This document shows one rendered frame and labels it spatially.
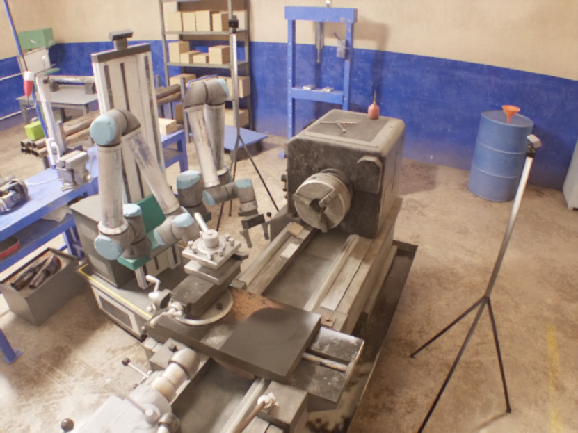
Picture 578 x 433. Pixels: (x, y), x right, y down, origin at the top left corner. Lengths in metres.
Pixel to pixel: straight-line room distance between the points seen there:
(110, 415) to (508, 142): 4.22
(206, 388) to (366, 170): 1.17
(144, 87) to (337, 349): 1.66
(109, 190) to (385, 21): 4.02
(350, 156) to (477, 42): 3.34
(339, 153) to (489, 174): 2.89
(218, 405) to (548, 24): 4.74
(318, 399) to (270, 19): 5.00
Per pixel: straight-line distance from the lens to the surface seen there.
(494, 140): 4.57
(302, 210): 1.97
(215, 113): 2.33
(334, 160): 2.03
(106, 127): 1.82
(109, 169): 1.91
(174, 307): 1.50
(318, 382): 1.43
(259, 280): 1.87
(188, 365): 1.19
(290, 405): 1.38
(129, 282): 2.84
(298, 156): 2.10
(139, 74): 2.36
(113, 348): 2.89
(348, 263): 1.99
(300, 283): 2.03
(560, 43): 5.15
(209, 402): 1.59
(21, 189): 3.01
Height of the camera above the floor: 2.03
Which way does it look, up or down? 31 degrees down
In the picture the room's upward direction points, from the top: straight up
